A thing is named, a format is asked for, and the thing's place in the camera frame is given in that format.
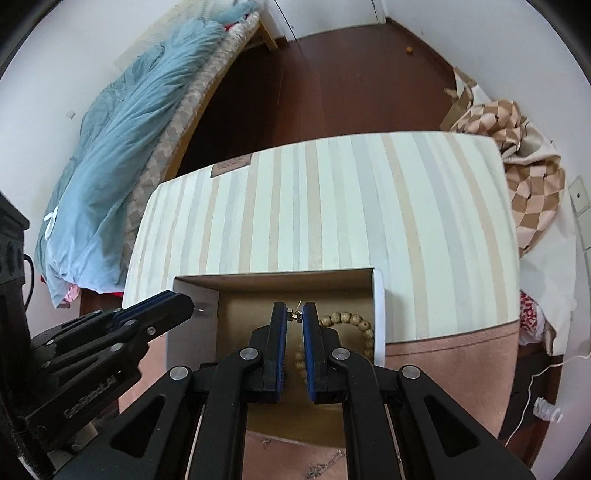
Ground teal and red clothes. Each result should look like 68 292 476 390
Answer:
216 0 260 29

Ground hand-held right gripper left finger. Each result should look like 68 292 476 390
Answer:
58 302 287 480

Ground black cable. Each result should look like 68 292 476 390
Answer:
22 254 36 320

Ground white coiled cable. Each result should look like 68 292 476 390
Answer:
533 397 564 424

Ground red and white printed cloth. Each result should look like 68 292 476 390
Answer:
519 291 556 348

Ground wooden bead bracelet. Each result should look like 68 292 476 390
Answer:
294 311 376 385

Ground checkered brown cloth pile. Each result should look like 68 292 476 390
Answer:
501 85 583 357

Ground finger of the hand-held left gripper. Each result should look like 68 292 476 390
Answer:
29 291 180 354
42 294 195 404

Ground pink fabric stool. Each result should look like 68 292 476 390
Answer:
117 318 519 480

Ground striped mattress table cover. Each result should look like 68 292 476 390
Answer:
122 131 520 346

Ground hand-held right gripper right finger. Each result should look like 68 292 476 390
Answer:
302 302 537 480

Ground bed with patterned mattress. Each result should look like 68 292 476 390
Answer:
124 10 262 232

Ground thin chain necklace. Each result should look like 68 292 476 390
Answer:
259 438 348 479

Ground cardboard box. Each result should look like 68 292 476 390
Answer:
168 267 387 450

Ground white door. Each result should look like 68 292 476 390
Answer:
272 0 387 43

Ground light blue duvet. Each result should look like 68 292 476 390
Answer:
34 21 228 308

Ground white wall socket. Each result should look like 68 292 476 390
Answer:
568 175 591 253

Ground wooden bed frame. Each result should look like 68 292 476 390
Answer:
165 18 279 186

